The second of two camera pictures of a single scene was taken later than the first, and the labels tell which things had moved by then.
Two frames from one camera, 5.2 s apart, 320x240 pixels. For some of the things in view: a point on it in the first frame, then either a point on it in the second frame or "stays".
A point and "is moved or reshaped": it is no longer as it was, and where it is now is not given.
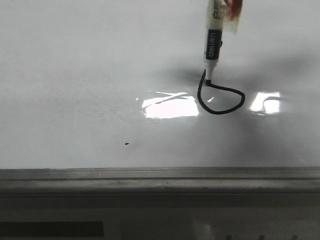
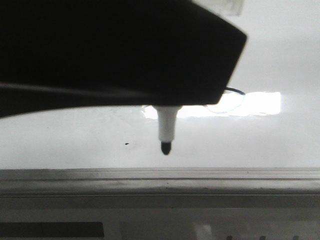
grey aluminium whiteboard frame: [160, 181] stays
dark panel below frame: [51, 229] stays
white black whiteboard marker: [213, 42] is moved or reshaped
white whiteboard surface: [111, 84] stays
